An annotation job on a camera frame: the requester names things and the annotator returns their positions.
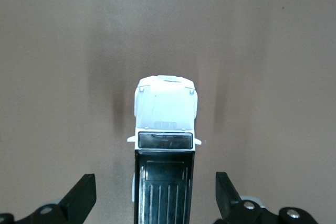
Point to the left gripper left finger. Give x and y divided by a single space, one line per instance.
76 203

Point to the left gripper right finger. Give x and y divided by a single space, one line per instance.
228 203

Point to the white jeep toy black roof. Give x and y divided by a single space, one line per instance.
165 103

